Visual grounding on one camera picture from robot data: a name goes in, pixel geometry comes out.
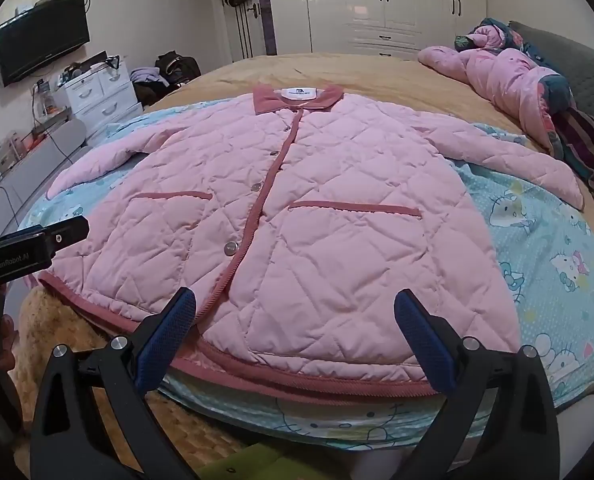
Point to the pink padded garment pile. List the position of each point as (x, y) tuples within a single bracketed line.
[(502, 75)]

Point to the cream room door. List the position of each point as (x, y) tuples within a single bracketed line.
[(257, 35)]

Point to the purple clothes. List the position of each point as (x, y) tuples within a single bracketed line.
[(144, 75)]

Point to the dark clothes pile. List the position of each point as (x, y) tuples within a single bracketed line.
[(179, 67), (149, 92)]

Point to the blue cartoon print blanket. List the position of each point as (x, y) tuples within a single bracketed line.
[(527, 240)]

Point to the white wardrobe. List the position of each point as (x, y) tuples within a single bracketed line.
[(367, 0)]

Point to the pink quilted jacket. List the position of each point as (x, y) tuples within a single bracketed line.
[(302, 210)]

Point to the grey rounded cabinet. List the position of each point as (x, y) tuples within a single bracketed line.
[(32, 170)]

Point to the tan fuzzy blanket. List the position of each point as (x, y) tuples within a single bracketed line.
[(77, 325)]

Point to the dark striped cloth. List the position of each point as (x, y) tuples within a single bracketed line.
[(592, 160)]

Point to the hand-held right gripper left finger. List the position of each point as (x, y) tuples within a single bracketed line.
[(169, 330)]

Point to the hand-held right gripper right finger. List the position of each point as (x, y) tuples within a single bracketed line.
[(422, 335)]

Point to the person's left hand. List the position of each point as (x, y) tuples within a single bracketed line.
[(7, 340)]

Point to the black flat television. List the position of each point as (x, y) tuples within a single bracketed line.
[(42, 35)]

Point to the white drawer chest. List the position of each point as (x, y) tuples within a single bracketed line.
[(99, 95)]

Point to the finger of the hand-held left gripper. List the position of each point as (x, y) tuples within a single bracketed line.
[(67, 234)]

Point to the grey padded headboard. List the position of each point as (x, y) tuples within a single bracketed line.
[(577, 60)]

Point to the person's green top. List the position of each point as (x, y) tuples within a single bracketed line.
[(257, 462)]

